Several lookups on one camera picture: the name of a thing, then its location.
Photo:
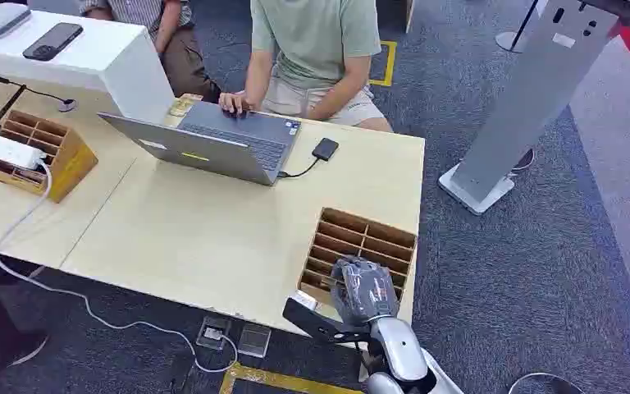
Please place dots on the grey metal floor stand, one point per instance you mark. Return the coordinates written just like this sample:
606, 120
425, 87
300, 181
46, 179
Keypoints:
532, 92

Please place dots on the yellow floor tape strip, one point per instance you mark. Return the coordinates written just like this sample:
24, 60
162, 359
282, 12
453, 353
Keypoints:
282, 380

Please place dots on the person's hand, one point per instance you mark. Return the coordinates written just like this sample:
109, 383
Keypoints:
235, 102

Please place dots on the yellowish card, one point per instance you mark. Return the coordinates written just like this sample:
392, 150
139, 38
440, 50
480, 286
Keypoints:
184, 104

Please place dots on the dark shoe behind stand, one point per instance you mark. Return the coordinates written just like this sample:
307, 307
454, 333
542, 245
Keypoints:
524, 161

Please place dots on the grey laptop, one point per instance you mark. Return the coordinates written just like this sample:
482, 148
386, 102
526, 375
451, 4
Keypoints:
222, 144

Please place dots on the person's shoe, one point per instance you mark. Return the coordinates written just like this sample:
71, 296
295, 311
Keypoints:
0, 361

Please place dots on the white counter block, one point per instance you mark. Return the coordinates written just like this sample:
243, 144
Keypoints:
108, 65

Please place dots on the grey flat device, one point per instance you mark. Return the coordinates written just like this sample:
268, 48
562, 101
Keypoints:
1, 17

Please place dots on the round stanchion base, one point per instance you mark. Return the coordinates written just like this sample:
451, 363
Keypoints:
510, 39

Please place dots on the black smartphone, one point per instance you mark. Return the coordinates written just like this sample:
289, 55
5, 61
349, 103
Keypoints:
53, 41

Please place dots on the white power strip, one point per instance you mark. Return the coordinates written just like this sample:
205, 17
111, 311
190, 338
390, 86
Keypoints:
2, 147

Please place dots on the black external drive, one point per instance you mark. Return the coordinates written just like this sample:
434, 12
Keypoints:
325, 149

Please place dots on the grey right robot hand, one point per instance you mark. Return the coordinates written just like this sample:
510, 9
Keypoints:
364, 291

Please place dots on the wooden card box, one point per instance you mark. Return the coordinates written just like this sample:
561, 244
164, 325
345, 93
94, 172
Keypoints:
68, 158
364, 245

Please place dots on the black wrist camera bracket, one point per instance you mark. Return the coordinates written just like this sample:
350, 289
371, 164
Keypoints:
315, 323

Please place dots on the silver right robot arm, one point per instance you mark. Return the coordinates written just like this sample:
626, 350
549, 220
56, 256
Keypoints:
399, 350

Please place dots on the person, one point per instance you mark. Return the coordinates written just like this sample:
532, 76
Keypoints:
315, 49
179, 54

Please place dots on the floor socket box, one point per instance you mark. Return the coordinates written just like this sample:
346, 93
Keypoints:
254, 340
213, 333

